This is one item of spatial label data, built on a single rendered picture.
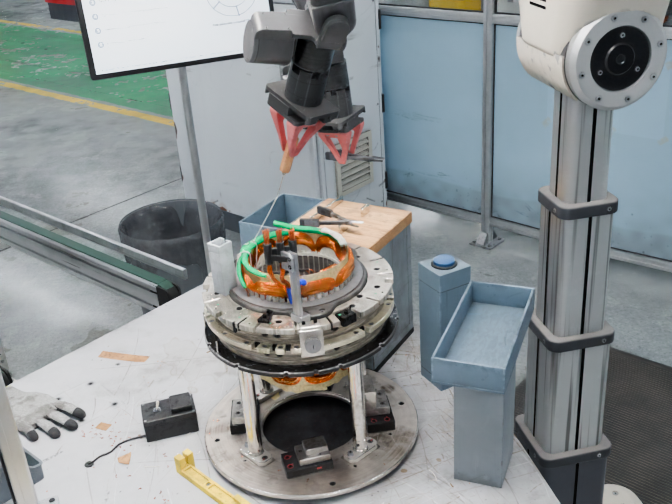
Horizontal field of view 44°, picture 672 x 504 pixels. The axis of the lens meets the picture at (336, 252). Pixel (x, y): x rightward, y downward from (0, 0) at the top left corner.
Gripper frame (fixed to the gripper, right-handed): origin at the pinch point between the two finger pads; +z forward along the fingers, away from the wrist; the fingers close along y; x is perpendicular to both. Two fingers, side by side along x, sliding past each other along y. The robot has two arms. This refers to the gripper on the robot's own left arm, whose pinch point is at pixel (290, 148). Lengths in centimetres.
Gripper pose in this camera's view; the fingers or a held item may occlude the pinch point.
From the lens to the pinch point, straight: 129.7
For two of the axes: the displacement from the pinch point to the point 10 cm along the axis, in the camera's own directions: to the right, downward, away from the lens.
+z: -2.3, 7.6, 6.0
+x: 7.2, -2.8, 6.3
